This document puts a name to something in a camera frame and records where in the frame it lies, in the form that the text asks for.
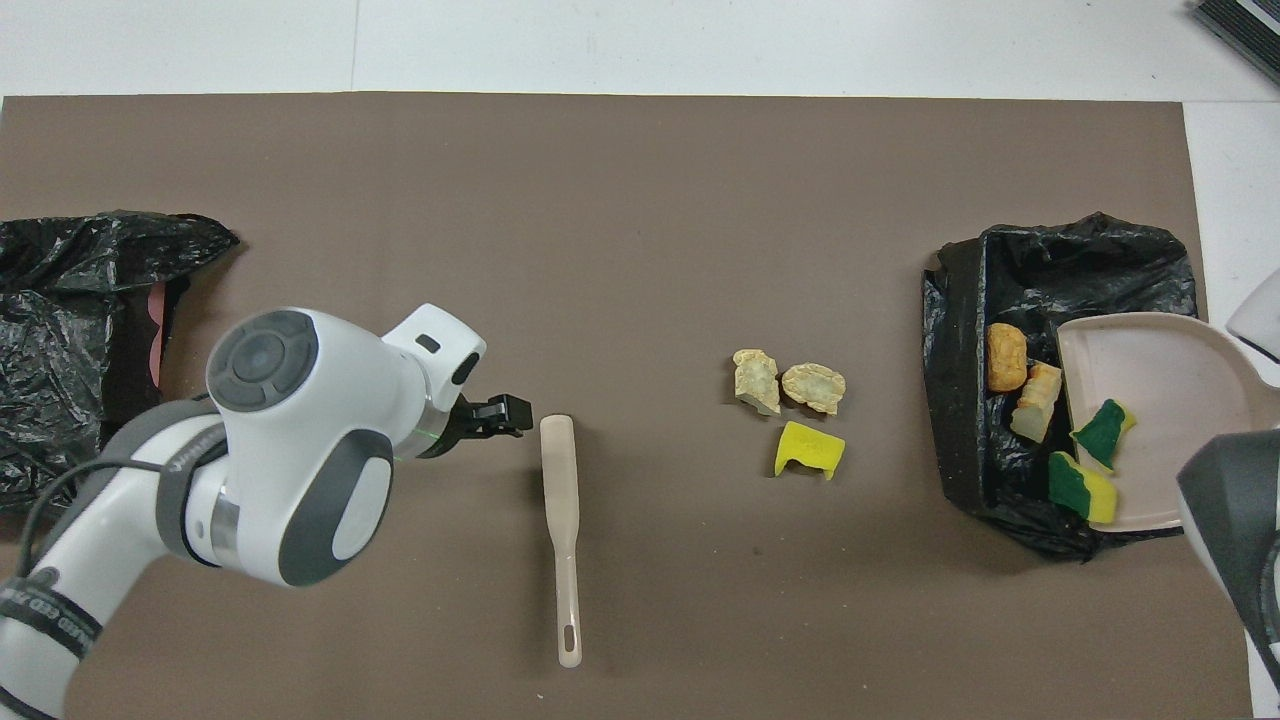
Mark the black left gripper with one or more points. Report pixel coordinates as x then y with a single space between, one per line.
450 430

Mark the beige bread chunk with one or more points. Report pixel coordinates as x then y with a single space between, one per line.
757 382
814 387
1035 405

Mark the yellow green sponge piece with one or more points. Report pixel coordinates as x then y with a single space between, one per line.
1085 492
812 447
1102 432

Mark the brown bread roll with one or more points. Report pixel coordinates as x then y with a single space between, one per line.
1006 357

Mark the beige plastic dustpan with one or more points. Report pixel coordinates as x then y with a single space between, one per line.
1160 400

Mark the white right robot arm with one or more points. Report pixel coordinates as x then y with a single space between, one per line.
1240 520

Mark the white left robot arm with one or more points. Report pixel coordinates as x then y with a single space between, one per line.
300 450

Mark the black bag lined bin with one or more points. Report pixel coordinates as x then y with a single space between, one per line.
60 290
1100 270

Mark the brown table mat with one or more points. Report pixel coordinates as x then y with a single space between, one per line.
640 200

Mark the black ribbed device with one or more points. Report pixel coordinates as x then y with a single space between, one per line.
1245 30

